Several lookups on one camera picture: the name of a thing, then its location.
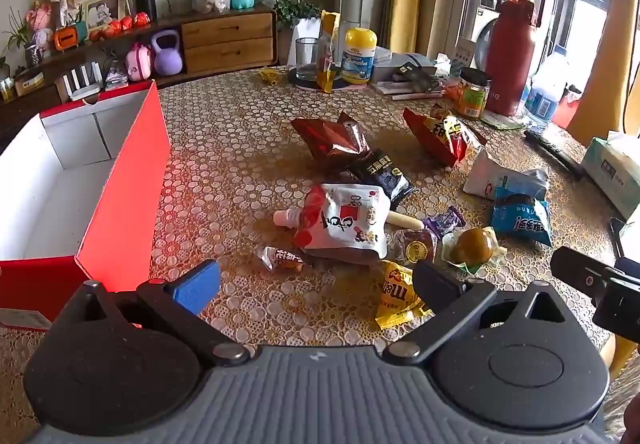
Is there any vase with green plant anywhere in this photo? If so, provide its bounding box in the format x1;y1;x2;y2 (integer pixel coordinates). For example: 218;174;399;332
2;9;44;68

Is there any tan wooden chair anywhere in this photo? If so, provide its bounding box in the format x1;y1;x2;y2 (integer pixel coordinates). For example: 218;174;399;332
566;0;640;147

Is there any red yellow snack bag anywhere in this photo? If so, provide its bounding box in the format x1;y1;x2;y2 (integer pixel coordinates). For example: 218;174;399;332
404;105;488;168

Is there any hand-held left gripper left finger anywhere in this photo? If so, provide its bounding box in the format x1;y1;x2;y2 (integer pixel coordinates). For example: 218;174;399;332
60;260;251;367

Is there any clear water bottle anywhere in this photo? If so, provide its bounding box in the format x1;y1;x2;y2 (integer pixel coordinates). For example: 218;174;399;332
522;52;572;132

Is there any dark red foil snack bag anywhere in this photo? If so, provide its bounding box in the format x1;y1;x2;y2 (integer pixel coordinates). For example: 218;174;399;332
292;111;371;170

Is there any red cardboard box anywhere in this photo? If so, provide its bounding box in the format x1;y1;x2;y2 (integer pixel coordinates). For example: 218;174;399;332
0;79;173;330

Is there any orange jar with black lid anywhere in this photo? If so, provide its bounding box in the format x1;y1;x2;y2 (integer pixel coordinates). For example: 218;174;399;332
456;68;492;120

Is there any tall yellow snack pouch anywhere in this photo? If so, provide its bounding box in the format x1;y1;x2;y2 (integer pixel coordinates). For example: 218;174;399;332
316;10;342;94

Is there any gold patterned tablecloth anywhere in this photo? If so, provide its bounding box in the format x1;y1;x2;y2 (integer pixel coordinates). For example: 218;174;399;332
0;67;640;444

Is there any purple candy wrapper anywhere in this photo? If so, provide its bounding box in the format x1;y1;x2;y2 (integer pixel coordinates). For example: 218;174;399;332
422;205;467;239

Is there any white router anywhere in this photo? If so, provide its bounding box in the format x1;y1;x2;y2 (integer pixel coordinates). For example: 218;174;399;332
61;62;105;101

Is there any braised egg packet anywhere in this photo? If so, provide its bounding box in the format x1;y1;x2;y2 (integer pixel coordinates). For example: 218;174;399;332
442;225;507;275

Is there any white leaflet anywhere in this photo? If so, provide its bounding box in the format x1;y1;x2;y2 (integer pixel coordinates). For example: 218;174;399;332
455;38;482;66

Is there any yellow candy packet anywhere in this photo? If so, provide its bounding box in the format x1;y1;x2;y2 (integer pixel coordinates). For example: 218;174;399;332
375;260;434;330

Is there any white red spout pouch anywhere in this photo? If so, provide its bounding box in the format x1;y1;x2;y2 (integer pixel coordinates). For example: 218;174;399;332
273;183;392;265

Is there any pink flower doll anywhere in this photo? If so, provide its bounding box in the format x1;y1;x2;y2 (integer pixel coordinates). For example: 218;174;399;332
26;0;55;56

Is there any small cardboard box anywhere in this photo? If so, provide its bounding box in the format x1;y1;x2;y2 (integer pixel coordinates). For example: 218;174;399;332
14;72;45;98

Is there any pink toy case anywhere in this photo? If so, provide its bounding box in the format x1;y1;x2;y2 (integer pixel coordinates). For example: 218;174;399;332
125;43;154;82

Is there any small brown twist snack packet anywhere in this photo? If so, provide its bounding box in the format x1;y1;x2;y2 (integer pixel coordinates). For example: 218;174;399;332
256;245;307;274

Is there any black round coaster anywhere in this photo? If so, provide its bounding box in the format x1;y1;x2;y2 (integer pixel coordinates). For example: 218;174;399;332
287;72;352;92

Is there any stack of books and papers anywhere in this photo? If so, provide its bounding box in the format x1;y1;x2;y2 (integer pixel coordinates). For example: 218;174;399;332
372;52;453;101

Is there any black stick remote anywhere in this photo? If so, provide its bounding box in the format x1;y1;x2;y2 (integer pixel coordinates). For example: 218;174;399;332
523;129;587;181

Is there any black snack packet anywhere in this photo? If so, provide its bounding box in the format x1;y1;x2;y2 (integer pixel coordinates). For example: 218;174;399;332
347;149;418;210

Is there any brown pastry packet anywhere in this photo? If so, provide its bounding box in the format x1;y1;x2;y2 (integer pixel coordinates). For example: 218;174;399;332
392;228;439;266

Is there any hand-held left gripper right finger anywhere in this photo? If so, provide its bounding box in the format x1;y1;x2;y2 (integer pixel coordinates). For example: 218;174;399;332
382;260;568;367

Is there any washing machine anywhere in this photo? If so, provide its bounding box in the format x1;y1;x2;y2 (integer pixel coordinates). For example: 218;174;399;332
470;0;506;71

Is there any blue snack packet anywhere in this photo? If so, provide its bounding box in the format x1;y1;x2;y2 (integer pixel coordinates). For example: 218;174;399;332
490;187;554;248

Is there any yellow lid bottle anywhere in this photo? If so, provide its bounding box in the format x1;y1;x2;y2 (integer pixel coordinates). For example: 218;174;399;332
341;28;377;85

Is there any white snack bag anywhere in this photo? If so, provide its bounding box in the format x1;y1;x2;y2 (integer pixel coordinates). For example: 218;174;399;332
462;148;551;201

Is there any glass cup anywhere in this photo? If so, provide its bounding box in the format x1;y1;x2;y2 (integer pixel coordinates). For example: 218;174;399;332
295;38;321;81

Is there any photo frame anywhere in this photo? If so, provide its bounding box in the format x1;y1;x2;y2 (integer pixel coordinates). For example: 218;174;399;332
82;0;128;29

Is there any orange radio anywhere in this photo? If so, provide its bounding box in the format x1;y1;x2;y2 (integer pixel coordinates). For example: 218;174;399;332
53;23;89;52

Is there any green coaster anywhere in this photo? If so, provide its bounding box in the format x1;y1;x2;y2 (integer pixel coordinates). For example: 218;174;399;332
481;113;524;131

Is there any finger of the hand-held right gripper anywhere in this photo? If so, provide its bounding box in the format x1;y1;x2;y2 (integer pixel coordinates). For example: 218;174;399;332
595;259;640;340
550;247;626;297

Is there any light wooden drawer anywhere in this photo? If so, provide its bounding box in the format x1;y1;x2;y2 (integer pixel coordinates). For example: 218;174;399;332
184;37;275;74
181;13;274;49

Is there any small pile of packets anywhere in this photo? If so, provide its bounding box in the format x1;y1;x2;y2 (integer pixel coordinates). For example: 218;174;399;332
103;62;130;92

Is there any purple kettlebell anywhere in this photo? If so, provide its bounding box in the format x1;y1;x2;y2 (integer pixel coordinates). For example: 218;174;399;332
151;29;184;76

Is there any tissue pack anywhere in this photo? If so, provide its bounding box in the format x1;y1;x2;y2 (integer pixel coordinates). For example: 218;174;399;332
581;131;640;221

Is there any red thermos bottle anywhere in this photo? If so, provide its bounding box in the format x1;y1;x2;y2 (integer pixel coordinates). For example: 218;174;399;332
484;0;547;117

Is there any wooden tv cabinet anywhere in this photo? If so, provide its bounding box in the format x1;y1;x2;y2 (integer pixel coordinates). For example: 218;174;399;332
0;7;279;141

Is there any sausage stick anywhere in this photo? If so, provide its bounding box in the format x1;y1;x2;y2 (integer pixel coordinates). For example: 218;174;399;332
387;211;426;231

